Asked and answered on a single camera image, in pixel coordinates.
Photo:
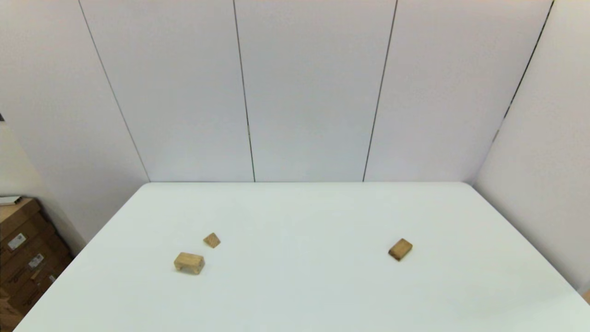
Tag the rectangular wooden building block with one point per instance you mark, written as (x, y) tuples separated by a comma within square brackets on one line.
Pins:
[(400, 249)]

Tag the triangular wooden building block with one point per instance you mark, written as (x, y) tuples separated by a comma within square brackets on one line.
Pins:
[(212, 240)]

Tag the flat white item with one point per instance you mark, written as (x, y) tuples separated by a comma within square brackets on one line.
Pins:
[(9, 200)]

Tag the arched wooden building block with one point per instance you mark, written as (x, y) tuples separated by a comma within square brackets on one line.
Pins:
[(189, 262)]

